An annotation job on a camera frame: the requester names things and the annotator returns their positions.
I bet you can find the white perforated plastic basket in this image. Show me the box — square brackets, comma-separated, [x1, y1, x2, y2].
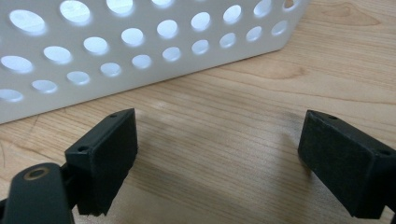
[0, 0, 312, 125]

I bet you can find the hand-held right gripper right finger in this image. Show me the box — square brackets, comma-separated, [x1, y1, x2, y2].
[297, 109, 396, 219]

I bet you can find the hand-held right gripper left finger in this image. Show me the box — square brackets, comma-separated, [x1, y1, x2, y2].
[64, 107, 139, 217]

